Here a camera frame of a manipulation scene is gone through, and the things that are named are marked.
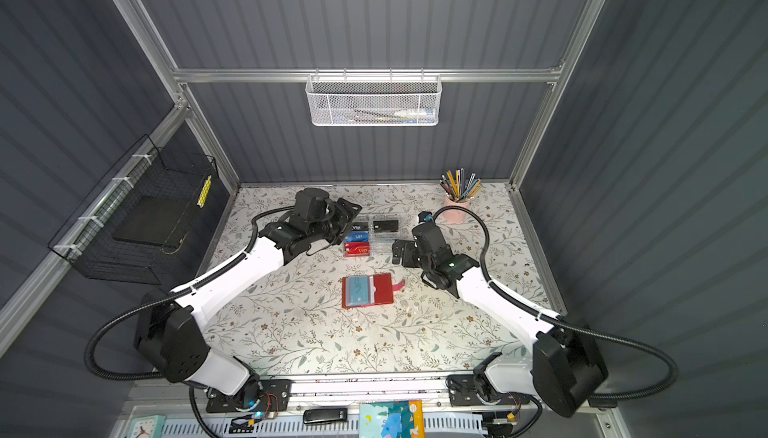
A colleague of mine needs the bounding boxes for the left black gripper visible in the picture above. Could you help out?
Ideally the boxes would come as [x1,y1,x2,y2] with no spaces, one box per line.
[307,196,360,246]

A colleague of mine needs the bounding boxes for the clear plastic organizer box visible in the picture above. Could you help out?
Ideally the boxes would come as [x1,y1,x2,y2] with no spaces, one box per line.
[342,214,402,258]

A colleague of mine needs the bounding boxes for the red card holder wallet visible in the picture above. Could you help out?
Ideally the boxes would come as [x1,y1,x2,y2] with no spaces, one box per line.
[341,273,405,309]

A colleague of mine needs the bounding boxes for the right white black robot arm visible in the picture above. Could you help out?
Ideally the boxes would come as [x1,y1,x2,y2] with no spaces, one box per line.
[392,222,608,417]

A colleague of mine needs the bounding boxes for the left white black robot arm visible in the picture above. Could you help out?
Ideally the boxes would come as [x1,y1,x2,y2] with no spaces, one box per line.
[134,188,362,404]

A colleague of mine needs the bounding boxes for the pink pen cup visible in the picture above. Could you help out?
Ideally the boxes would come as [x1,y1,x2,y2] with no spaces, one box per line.
[441,202,470,225]

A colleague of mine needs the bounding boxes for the pens in pink cup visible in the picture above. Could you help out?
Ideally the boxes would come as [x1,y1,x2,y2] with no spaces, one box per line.
[439,168,483,203]

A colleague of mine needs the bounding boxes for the markers in white basket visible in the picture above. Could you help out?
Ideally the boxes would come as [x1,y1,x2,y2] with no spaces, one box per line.
[353,108,438,124]

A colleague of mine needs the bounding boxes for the yellow tag on basket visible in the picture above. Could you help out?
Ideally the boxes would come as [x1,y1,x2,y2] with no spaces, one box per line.
[196,175,212,208]

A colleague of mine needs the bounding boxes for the colourful picture book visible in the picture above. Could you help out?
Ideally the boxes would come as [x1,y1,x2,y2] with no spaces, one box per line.
[358,400,426,438]

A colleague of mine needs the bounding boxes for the black stapler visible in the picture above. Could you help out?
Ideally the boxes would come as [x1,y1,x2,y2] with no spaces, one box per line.
[302,407,348,426]

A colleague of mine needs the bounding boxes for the black pad in basket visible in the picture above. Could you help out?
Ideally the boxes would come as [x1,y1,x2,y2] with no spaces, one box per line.
[112,196,187,246]

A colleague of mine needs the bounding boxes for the small teal clock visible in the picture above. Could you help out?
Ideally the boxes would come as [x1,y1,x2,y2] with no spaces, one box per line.
[125,415,166,438]

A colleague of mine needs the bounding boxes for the right black corrugated cable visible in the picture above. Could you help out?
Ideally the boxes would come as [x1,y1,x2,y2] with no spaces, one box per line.
[431,205,680,438]

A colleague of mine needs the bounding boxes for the black corrugated cable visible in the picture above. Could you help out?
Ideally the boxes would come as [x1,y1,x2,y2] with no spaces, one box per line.
[431,205,680,438]
[83,205,301,438]

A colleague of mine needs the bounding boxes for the white wire mesh basket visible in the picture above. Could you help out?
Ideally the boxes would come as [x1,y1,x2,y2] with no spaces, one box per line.
[305,74,443,127]

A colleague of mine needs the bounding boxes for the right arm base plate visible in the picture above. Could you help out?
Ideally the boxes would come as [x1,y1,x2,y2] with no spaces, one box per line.
[445,374,530,408]

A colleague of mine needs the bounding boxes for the left black corrugated cable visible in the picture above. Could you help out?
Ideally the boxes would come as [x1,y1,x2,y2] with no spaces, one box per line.
[83,205,301,438]

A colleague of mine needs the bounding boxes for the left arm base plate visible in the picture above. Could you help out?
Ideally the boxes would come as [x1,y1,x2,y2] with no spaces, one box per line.
[205,379,293,414]

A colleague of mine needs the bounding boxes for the black wire wall basket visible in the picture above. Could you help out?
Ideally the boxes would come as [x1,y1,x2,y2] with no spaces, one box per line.
[48,141,218,288]

